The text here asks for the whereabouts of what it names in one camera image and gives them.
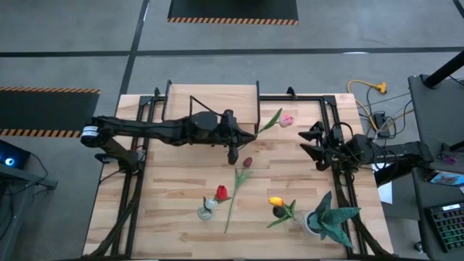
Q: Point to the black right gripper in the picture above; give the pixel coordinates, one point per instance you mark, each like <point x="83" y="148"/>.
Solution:
<point x="333" y="146"/>

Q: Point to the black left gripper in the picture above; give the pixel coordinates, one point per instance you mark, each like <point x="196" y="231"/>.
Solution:
<point x="228" y="134"/>

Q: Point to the maroon tulip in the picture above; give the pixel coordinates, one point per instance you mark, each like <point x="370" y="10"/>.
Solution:
<point x="248" y="162"/>

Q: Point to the pink tulip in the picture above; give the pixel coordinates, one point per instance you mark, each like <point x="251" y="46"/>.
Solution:
<point x="286" y="120"/>

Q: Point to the red tulip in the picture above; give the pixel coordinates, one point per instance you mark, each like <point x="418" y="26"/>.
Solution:
<point x="222" y="192"/>

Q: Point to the white tulip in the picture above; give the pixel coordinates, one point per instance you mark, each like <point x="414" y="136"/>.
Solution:
<point x="211" y="203"/>

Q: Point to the ribbed clear glass vase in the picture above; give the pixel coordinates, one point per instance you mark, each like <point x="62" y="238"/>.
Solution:
<point x="204" y="214"/>

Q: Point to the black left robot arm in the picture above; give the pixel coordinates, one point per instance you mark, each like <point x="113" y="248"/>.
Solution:
<point x="145" y="128"/>

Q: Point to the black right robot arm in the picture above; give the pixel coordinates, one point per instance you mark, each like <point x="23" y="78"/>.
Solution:
<point x="406" y="150"/>

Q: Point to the black power strip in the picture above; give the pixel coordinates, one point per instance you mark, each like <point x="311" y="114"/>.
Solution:
<point x="380" y="121"/>

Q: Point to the small clear glass vase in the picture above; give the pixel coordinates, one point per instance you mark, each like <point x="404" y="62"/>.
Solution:
<point x="299" y="218"/>

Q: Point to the green plant white pot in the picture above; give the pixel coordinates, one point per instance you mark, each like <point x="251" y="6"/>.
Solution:
<point x="331" y="219"/>

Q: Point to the white paper sheet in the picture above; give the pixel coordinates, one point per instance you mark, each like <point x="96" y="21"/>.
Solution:
<point x="387" y="192"/>

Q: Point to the dark gray desk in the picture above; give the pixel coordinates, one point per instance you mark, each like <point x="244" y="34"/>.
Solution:
<point x="438" y="119"/>
<point x="422" y="217"/>

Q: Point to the black hazard-striped floor mat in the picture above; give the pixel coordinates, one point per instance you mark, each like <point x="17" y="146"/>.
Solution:
<point x="232" y="9"/>
<point x="43" y="108"/>

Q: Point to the smartphone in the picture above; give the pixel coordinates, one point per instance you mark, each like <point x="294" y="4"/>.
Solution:
<point x="446" y="178"/>

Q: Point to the small pink object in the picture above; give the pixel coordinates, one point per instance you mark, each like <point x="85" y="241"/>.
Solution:
<point x="451" y="160"/>

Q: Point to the black caster wheel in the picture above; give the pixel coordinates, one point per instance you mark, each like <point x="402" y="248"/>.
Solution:
<point x="419" y="247"/>

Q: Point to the black pole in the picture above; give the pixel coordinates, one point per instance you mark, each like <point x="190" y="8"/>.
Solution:
<point x="444" y="70"/>

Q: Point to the backlit black keyboard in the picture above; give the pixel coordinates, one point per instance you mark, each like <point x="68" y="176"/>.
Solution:
<point x="449" y="228"/>

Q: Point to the computer with blue light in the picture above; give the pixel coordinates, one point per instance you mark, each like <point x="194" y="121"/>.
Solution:
<point x="14" y="156"/>

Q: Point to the wooden shelf black frame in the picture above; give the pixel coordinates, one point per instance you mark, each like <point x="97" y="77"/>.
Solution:
<point x="217" y="96"/>

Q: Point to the black metal table frame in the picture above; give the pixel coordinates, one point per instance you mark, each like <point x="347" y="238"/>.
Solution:
<point x="290" y="98"/>

